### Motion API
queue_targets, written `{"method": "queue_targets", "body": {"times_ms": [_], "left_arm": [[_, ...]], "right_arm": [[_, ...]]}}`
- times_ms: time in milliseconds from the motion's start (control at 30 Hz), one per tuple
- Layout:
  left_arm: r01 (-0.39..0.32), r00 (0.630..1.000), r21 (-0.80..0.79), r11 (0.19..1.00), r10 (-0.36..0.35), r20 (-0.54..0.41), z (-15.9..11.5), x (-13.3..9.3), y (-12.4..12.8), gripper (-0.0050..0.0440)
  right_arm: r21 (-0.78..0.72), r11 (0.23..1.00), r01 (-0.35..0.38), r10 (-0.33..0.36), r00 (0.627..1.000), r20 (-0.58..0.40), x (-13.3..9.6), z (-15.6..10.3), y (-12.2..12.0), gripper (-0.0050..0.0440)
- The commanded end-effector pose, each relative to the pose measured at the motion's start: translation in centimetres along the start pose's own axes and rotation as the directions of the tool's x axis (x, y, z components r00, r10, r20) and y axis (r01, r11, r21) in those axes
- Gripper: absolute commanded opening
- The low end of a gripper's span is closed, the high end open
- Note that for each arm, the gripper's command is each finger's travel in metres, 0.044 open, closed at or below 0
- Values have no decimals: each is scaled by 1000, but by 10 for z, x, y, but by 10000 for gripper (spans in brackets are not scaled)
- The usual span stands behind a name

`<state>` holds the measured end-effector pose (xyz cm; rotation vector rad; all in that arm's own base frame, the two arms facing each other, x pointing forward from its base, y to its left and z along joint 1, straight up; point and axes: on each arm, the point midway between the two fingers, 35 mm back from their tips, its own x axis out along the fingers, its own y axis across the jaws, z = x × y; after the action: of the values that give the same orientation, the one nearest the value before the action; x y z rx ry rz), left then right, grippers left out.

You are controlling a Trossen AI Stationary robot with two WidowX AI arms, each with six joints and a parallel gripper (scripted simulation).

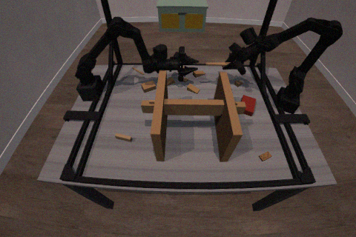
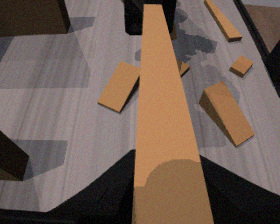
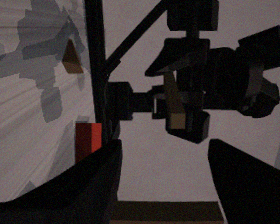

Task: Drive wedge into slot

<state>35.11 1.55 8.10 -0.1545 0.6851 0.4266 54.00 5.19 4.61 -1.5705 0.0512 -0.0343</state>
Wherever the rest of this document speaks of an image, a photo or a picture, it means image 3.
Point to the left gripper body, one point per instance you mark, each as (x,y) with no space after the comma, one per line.
(190,16)

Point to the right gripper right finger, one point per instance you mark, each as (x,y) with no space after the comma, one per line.
(248,188)

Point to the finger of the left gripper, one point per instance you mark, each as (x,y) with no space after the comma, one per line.
(192,99)
(194,53)

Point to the tan wooden board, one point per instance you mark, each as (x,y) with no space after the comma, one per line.
(150,212)

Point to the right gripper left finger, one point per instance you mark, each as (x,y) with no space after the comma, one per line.
(83,194)

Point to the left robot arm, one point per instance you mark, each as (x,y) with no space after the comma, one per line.
(238,78)

